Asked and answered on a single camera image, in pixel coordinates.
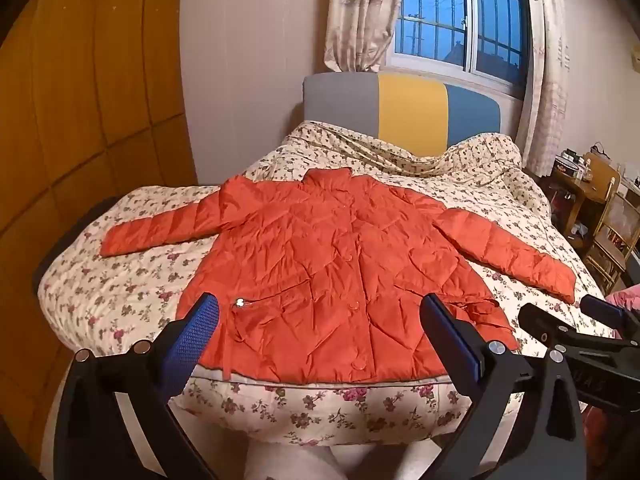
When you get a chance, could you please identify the pink cloth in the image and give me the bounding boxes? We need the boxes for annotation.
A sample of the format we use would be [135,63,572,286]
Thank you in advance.
[605,282,640,313]

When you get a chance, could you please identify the wooden chair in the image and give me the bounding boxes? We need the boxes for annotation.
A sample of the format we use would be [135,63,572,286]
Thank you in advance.
[582,152,640,296]

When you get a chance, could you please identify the wooden side desk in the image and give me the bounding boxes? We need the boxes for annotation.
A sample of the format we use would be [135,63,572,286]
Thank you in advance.
[550,152,623,251]

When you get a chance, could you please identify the wooden wardrobe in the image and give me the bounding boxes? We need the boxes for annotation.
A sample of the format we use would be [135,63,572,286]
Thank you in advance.
[0,0,198,461]

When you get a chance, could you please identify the barred window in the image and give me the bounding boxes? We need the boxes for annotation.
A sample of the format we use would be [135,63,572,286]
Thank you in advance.
[390,0,533,93]

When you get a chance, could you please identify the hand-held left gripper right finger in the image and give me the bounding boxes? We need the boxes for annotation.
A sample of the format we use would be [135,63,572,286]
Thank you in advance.
[419,294,586,480]

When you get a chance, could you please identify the grey yellow blue headboard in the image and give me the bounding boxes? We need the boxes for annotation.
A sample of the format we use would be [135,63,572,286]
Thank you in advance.
[302,72,503,156]

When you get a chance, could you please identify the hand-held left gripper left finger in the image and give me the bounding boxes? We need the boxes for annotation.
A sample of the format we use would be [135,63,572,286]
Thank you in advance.
[52,292,221,480]

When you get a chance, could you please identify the orange puffer jacket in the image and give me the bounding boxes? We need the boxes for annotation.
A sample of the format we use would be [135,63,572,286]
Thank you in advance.
[100,167,576,385]

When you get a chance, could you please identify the short patterned curtain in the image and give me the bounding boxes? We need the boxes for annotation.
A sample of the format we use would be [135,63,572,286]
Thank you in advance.
[322,0,408,73]

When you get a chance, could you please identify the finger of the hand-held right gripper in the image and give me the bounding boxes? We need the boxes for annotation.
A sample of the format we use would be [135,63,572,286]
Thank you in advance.
[580,294,632,333]
[517,302,581,356]

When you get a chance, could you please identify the floral quilted blanket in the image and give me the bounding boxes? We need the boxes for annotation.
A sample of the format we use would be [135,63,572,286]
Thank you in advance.
[37,120,618,448]

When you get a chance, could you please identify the long patterned curtain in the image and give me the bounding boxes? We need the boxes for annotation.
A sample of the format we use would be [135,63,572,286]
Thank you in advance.
[515,0,573,176]

